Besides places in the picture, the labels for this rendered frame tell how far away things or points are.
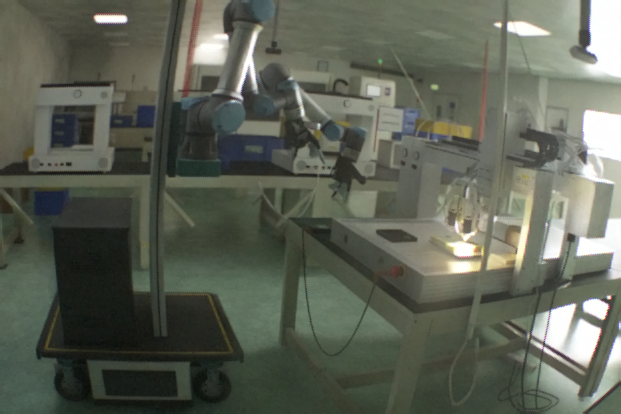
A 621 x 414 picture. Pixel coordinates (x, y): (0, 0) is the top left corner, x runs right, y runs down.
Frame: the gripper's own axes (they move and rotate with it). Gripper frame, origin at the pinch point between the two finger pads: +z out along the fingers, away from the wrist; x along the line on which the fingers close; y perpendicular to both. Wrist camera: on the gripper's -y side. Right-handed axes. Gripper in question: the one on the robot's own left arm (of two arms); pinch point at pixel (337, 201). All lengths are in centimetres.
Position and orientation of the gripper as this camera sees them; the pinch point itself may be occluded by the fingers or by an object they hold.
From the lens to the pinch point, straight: 233.2
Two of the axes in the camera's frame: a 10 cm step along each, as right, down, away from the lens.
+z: -3.4, 9.3, 1.3
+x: 3.1, 2.4, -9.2
